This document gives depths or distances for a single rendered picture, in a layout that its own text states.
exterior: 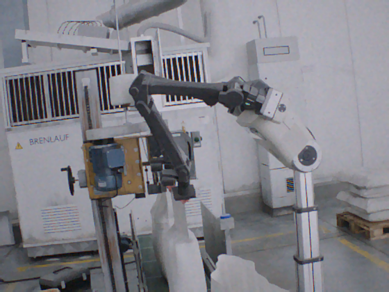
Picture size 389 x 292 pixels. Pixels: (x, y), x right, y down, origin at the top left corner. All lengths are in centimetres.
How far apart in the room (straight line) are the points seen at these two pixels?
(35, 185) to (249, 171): 288
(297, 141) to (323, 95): 517
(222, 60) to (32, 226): 276
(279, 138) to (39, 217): 400
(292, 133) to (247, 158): 494
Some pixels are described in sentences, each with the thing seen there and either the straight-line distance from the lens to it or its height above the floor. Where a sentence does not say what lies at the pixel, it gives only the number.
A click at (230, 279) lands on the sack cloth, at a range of 153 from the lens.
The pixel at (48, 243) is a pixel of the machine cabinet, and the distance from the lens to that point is 616.
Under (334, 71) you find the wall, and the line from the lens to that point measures 780.
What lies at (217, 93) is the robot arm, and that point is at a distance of 232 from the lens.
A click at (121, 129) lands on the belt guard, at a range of 305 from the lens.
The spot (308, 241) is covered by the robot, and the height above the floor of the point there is 78.
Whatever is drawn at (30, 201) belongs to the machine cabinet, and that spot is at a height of 67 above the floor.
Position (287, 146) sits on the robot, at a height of 126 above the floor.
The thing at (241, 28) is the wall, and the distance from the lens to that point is 748.
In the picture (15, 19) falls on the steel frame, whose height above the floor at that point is 275.
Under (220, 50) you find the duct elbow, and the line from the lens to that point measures 637.
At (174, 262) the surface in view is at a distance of 289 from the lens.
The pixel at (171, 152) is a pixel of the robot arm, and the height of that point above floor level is 129.
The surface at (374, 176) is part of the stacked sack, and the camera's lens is 548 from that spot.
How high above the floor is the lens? 151
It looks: 4 degrees down
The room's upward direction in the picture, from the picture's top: 7 degrees counter-clockwise
